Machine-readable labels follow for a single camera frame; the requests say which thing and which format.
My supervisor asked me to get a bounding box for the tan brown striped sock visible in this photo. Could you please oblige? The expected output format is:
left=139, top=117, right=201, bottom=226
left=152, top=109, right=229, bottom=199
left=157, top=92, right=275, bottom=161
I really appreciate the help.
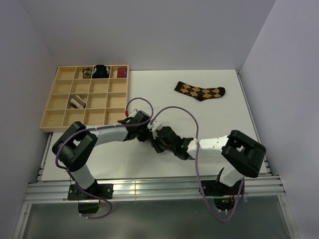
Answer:
left=70, top=95, right=86, bottom=109

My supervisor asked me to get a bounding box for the black white striped sock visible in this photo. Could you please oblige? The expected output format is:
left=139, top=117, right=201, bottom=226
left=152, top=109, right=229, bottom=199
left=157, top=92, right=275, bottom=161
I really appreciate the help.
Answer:
left=150, top=139, right=161, bottom=153

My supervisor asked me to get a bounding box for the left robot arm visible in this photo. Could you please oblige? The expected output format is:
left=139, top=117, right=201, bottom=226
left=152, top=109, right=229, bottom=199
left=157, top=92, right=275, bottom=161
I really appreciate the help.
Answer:
left=52, top=110, right=151, bottom=199

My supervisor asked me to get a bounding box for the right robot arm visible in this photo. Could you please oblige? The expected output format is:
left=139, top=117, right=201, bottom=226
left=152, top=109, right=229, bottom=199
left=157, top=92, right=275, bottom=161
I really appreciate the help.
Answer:
left=148, top=124, right=266, bottom=194

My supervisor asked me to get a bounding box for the brown argyle sock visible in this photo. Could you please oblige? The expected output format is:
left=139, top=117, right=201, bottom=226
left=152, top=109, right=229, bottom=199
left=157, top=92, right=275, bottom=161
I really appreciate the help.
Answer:
left=174, top=81, right=226, bottom=102

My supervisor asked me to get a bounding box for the wooden compartment tray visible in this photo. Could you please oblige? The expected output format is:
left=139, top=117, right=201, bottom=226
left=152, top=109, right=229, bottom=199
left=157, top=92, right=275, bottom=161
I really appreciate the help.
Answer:
left=40, top=65, right=130, bottom=132

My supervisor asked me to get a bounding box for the rolled red sock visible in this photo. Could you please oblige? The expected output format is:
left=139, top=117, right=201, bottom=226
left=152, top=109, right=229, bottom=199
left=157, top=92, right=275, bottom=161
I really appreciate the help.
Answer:
left=117, top=67, right=128, bottom=78

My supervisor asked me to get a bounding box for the rolled black blue sock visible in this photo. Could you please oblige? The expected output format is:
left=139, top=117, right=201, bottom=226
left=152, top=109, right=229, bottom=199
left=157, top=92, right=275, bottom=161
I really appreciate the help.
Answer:
left=92, top=65, right=110, bottom=79

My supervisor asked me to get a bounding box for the rolled argyle sock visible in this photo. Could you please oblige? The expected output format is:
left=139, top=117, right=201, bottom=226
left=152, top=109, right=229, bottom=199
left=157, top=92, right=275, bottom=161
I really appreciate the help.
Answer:
left=82, top=66, right=93, bottom=79

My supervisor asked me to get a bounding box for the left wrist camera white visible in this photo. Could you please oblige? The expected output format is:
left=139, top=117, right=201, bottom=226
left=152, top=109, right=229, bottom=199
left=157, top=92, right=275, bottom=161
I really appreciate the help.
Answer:
left=125, top=109, right=139, bottom=118

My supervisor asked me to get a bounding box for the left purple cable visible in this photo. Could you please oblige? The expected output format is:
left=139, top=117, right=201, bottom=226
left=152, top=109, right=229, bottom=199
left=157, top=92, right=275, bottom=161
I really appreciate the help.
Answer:
left=54, top=97, right=154, bottom=220

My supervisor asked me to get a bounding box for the purple cable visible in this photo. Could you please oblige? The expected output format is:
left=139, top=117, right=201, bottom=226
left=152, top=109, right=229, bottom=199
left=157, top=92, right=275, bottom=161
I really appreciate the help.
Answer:
left=149, top=106, right=245, bottom=223
left=54, top=97, right=154, bottom=220

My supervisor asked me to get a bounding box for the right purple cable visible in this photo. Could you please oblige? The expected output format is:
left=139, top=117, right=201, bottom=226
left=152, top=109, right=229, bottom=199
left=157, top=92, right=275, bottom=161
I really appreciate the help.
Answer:
left=149, top=106, right=245, bottom=223

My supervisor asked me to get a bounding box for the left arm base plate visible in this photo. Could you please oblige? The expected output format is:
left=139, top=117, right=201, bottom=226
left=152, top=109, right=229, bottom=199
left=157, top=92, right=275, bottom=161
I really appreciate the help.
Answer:
left=67, top=183, right=115, bottom=215

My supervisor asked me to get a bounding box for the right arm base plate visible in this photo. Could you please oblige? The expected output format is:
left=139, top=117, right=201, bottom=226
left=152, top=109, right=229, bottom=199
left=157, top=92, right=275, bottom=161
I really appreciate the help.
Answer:
left=201, top=180, right=241, bottom=211

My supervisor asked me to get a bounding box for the aluminium rail frame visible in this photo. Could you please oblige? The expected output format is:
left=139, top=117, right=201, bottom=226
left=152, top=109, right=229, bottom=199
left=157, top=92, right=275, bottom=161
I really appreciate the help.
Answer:
left=14, top=69, right=300, bottom=239

